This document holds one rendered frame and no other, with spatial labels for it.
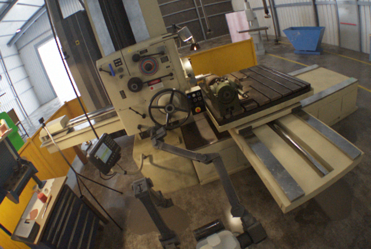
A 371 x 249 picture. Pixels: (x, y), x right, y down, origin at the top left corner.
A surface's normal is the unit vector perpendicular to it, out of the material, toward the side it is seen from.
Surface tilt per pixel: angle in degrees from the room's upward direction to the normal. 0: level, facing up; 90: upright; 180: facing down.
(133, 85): 90
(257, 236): 30
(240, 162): 90
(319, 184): 0
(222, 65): 90
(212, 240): 0
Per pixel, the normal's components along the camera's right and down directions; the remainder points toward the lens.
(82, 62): 0.16, 0.40
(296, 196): -0.28, -0.86
